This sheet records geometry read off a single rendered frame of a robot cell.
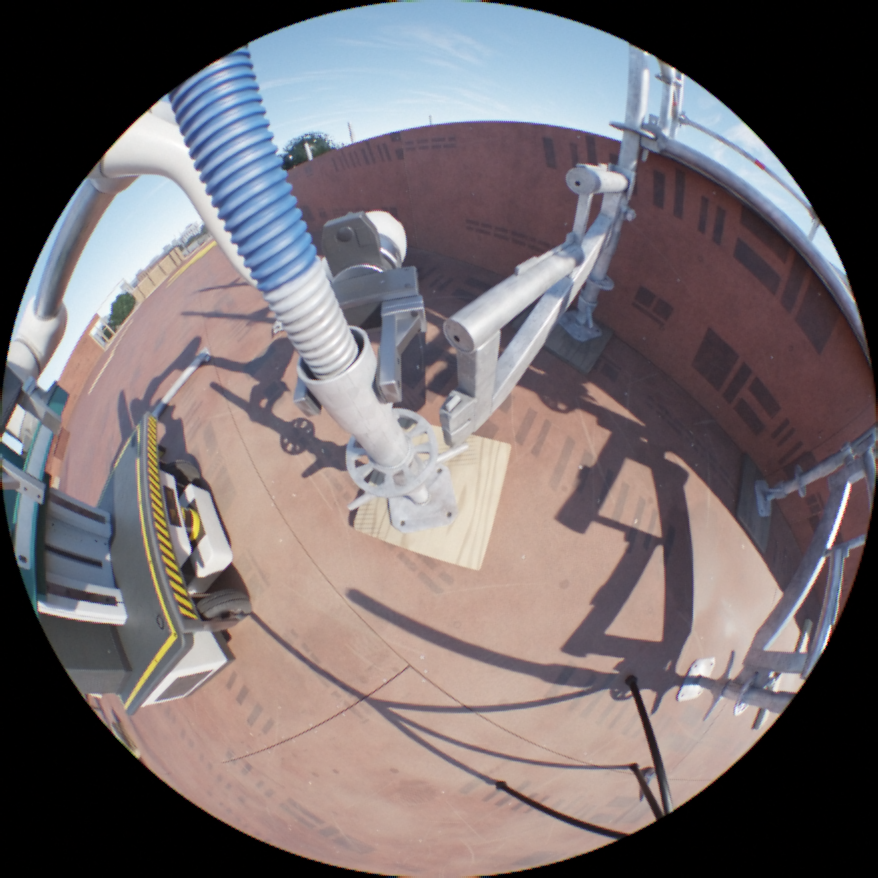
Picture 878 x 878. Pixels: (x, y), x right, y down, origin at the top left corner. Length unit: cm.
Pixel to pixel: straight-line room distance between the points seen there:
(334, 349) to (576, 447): 64
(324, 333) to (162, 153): 38
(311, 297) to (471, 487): 52
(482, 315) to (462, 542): 45
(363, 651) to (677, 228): 137
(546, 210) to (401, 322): 87
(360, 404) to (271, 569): 64
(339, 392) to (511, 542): 51
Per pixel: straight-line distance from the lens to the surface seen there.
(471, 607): 61
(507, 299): 33
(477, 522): 58
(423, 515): 58
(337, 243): 30
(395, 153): 150
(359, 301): 26
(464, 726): 76
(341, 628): 69
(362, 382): 18
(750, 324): 103
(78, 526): 101
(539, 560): 62
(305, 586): 72
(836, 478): 120
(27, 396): 56
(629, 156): 82
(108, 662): 99
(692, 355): 108
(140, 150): 47
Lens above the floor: 60
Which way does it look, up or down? 64 degrees down
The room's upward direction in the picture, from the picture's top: 11 degrees counter-clockwise
